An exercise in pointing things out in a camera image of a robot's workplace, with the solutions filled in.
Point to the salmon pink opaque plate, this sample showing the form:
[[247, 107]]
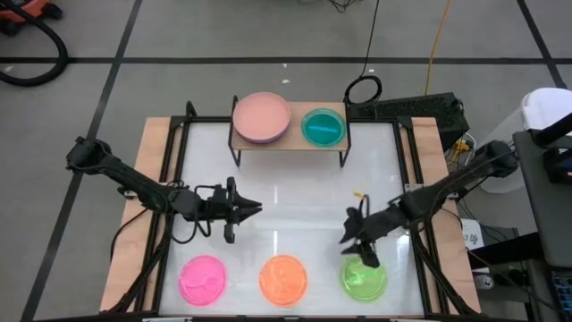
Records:
[[261, 116]]

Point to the grey desk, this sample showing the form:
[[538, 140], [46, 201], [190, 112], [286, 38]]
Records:
[[549, 214]]

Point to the orange transparent plate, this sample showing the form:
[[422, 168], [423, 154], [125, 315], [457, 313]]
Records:
[[283, 281]]

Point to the yellow tag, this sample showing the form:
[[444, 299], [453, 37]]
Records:
[[358, 195]]

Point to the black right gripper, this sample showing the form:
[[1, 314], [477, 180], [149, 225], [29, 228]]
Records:
[[366, 226]]

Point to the pink transparent plate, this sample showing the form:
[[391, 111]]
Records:
[[202, 281]]

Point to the orange vacuum cleaner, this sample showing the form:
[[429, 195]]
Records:
[[27, 9]]

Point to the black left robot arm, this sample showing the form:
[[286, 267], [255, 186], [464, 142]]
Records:
[[129, 179]]

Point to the purple opaque plate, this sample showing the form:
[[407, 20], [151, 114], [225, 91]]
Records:
[[263, 141]]

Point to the teal transparent plate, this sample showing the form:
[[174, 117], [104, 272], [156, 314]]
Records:
[[324, 127]]

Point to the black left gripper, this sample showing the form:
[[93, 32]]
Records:
[[221, 205]]

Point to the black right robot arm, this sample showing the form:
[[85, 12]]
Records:
[[447, 188]]

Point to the wooden shelf with black frame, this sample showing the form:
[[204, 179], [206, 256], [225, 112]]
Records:
[[295, 141]]

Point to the white paper label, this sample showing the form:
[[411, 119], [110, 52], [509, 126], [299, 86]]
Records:
[[473, 233]]

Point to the white trash bin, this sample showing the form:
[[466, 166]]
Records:
[[547, 107]]

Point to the green transparent plate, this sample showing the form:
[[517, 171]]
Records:
[[364, 286]]

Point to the black aluminium table frame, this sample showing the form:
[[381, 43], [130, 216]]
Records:
[[201, 120]]

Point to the black keyboard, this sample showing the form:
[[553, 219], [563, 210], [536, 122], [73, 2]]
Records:
[[563, 293]]

